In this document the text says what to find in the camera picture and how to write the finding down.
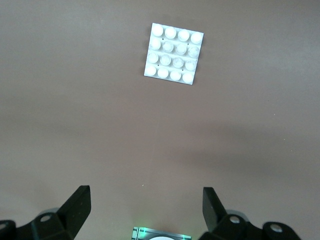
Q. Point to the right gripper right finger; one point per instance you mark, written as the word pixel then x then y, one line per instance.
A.
pixel 217 225

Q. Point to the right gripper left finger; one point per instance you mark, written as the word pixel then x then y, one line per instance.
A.
pixel 65 222

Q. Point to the white studded base plate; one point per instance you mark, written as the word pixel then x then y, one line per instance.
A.
pixel 172 53

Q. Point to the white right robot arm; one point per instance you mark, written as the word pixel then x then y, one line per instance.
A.
pixel 162 238

